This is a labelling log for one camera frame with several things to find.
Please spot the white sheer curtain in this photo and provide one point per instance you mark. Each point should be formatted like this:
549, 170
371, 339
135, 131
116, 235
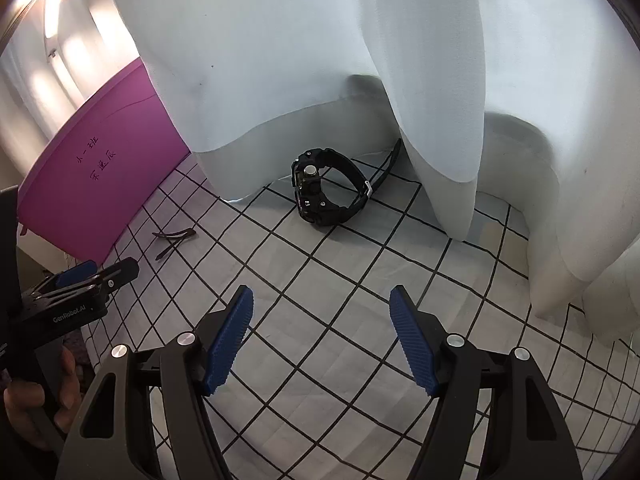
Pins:
300, 60

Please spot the white desk lamp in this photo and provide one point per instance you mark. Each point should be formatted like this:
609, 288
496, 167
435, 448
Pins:
52, 10

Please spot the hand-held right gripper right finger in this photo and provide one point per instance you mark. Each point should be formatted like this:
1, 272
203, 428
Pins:
412, 345

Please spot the black hair pin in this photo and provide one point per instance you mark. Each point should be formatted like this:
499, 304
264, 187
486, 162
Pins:
172, 237

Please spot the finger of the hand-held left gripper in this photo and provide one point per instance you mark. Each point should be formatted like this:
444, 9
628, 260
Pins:
75, 272
120, 270

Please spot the white checked cloth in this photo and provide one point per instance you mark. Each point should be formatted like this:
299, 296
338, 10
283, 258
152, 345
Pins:
325, 310

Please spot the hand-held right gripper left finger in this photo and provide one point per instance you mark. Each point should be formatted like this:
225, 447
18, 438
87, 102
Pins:
230, 345

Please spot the pink plastic bin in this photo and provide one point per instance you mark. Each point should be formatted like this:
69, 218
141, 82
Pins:
115, 160

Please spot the black wrist watch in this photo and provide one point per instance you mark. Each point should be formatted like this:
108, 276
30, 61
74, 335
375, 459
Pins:
310, 200

